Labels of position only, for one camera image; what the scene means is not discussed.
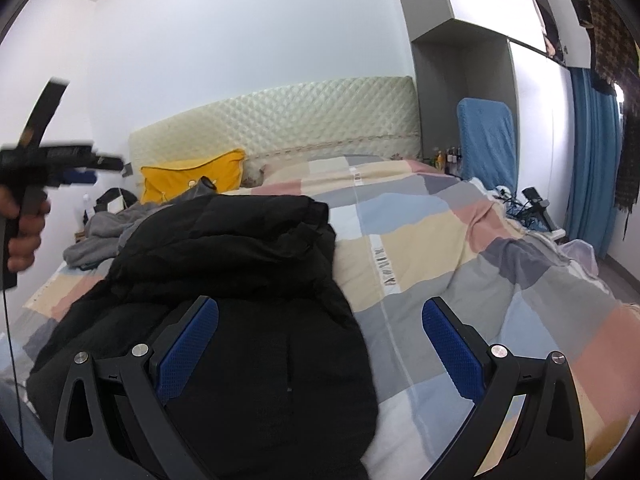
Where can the grey wardrobe cabinet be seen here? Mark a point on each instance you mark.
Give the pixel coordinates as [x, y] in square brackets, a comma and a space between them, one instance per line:
[494, 50]

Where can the bottles on nightstand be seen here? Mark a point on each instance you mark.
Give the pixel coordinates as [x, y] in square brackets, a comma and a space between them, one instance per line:
[446, 161]

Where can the black tripod stand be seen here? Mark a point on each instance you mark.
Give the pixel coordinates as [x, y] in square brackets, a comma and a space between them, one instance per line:
[532, 213]

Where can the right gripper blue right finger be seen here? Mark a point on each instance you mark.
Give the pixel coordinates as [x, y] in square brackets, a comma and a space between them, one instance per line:
[548, 439]

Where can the grey fleece garment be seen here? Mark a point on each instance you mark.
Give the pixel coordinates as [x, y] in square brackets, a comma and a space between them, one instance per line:
[106, 234]

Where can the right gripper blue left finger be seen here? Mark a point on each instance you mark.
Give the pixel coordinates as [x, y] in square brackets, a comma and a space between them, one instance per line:
[112, 421]

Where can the black puffer jacket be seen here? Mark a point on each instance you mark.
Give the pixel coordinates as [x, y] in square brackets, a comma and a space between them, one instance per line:
[284, 389]

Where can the patchwork checkered duvet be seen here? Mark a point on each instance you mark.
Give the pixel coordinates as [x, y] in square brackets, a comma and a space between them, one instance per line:
[405, 233]

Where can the person's left hand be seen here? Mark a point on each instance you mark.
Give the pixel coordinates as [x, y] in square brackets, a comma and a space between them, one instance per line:
[18, 250]

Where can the cream quilted headboard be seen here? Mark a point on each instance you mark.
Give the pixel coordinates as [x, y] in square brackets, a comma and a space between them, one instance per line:
[353, 116]

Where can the black bag with strap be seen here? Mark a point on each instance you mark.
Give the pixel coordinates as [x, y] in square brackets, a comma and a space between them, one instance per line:
[108, 206]

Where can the blue covered chair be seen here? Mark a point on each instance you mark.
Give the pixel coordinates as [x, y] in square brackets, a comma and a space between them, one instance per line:
[487, 142]

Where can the dark grey folded garment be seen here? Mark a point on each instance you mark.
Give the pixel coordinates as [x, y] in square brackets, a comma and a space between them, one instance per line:
[202, 187]

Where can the blue curtain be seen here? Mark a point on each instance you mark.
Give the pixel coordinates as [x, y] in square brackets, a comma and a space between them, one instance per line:
[597, 145]

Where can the yellow pillow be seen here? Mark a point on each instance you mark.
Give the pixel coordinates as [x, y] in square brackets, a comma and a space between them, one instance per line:
[161, 183]

